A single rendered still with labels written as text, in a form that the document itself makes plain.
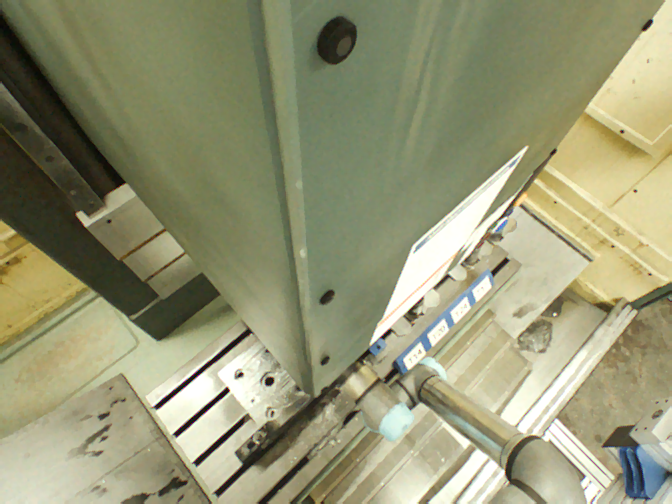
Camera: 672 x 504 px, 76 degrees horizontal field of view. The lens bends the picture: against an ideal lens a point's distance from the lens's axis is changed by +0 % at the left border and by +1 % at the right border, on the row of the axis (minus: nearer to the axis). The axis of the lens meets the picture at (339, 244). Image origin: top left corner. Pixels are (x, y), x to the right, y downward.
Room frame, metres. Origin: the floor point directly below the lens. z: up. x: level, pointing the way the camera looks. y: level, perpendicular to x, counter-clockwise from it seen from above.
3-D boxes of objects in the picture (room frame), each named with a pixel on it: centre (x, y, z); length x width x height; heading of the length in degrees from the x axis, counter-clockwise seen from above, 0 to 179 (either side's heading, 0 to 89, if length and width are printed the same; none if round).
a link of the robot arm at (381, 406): (0.11, -0.12, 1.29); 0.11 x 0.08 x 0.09; 47
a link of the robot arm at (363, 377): (0.17, -0.07, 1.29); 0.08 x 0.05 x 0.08; 137
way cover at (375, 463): (0.18, -0.34, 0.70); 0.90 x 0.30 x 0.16; 137
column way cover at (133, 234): (0.61, 0.41, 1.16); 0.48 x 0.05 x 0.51; 137
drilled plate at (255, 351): (0.24, 0.13, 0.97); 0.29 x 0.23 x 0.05; 137
